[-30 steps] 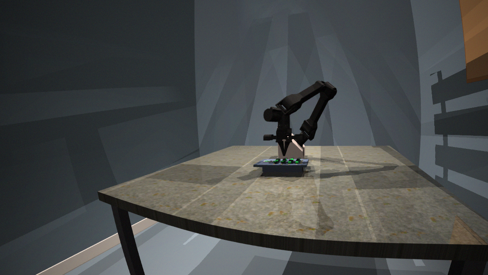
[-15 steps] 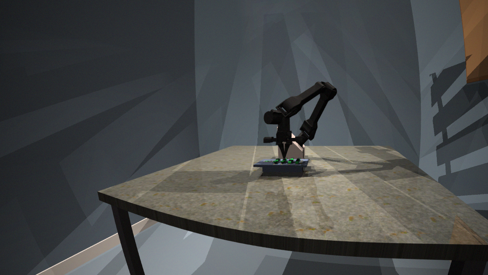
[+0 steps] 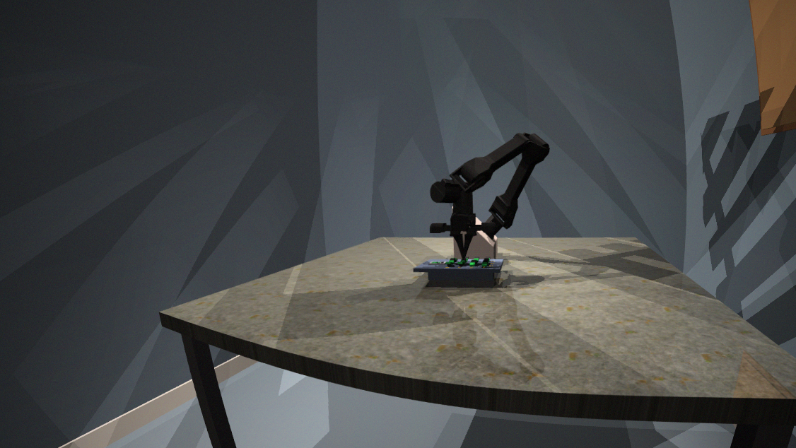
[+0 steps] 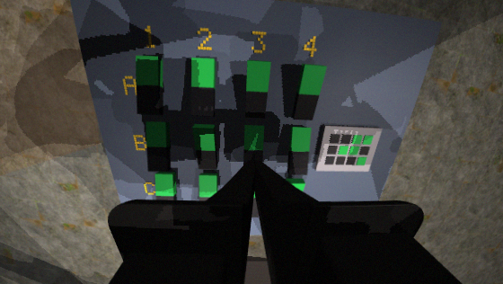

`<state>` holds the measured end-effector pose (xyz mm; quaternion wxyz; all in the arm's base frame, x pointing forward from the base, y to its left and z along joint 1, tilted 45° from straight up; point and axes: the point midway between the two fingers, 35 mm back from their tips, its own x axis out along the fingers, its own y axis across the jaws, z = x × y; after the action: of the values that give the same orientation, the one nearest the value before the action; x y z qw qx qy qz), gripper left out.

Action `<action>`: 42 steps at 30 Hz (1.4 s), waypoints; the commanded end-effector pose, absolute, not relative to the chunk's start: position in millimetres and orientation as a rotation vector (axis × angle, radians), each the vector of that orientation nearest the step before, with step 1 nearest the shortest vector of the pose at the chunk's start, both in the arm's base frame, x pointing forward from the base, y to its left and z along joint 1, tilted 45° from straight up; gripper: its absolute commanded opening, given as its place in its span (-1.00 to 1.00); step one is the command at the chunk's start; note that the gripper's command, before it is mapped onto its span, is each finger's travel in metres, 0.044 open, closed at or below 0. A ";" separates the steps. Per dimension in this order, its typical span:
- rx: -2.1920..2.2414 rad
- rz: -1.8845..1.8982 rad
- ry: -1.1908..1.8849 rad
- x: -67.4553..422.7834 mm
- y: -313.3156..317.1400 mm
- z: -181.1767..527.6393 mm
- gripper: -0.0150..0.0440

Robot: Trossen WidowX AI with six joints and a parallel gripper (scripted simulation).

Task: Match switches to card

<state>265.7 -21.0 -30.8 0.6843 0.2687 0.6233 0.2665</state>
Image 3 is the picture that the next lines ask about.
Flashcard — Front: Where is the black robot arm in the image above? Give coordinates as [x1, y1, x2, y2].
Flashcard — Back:
[431, 133, 550, 239]

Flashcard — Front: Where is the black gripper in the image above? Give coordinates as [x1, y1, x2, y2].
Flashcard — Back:
[430, 203, 496, 258]

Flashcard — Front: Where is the grey switch panel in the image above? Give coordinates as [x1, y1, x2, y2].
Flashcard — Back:
[414, 256, 503, 281]

